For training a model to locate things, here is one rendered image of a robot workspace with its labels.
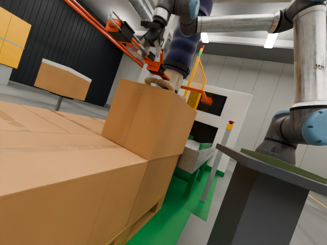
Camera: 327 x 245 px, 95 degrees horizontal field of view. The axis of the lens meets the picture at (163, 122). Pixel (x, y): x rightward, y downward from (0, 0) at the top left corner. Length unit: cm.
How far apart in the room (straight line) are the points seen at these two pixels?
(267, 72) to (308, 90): 1040
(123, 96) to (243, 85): 1019
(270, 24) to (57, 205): 125
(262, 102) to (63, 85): 994
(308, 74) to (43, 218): 108
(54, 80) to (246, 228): 257
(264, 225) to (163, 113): 74
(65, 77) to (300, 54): 243
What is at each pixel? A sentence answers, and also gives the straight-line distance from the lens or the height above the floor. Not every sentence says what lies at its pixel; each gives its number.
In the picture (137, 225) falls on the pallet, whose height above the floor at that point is 2.
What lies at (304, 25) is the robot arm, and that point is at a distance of 103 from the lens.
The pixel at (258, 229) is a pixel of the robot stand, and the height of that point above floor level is 43.
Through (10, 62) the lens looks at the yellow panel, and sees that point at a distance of 819.
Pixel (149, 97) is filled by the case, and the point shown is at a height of 87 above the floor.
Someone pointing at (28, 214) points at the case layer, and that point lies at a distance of 50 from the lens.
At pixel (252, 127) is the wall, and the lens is 1036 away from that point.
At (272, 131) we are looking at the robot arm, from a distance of 103.
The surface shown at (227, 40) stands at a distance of 987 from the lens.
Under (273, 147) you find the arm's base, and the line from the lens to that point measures 99.
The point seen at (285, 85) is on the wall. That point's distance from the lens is 1116.
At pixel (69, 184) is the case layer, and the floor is 53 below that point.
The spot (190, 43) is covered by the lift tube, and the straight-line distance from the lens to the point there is 124.
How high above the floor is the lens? 78
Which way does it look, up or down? 1 degrees down
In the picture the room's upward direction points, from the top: 20 degrees clockwise
